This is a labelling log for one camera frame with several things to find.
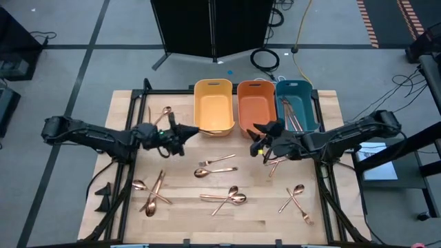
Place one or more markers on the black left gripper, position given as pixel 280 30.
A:
pixel 170 139

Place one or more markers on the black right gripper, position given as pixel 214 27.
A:
pixel 277 146

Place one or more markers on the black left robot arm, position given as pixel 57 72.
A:
pixel 96 136

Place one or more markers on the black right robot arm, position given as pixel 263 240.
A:
pixel 344 141

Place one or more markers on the orange plastic bin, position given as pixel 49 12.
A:
pixel 256 106

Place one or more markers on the rose gold spoon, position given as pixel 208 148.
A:
pixel 299 188
pixel 200 173
pixel 241 199
pixel 233 190
pixel 150 211
pixel 167 110
pixel 138 185

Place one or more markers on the yellow plastic bin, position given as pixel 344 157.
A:
pixel 213 110

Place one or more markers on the teal plastic bin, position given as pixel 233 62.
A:
pixel 306 103

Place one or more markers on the black folding partition screen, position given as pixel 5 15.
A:
pixel 186 27

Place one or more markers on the white sheet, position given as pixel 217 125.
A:
pixel 380 172

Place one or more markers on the black side table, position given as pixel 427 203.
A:
pixel 432 82

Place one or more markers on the dark equipment box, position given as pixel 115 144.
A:
pixel 8 110

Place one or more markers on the black equipment case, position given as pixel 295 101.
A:
pixel 425 43

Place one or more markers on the black cabinet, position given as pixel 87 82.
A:
pixel 17 41

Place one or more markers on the person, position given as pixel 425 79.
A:
pixel 418 245

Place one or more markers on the black metal table frame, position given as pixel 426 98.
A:
pixel 165 92

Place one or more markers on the black triangular bracket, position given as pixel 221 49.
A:
pixel 106 191
pixel 105 206

